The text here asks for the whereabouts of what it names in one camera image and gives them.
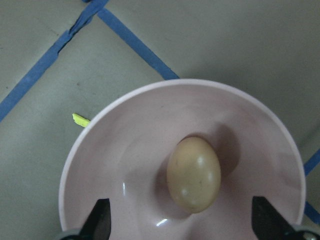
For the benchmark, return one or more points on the brown egg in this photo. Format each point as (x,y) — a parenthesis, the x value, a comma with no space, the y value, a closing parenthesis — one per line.
(193,174)

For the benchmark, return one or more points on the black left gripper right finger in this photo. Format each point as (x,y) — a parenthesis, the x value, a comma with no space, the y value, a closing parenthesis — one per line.
(266,222)

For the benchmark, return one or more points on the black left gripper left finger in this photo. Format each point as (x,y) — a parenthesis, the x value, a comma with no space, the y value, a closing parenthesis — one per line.
(98,223)

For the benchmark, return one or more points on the pink plastic bowl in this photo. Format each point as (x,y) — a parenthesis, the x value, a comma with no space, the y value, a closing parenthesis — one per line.
(122,155)

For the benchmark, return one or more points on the small yellow scrap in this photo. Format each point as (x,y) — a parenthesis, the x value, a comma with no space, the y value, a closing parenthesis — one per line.
(80,120)

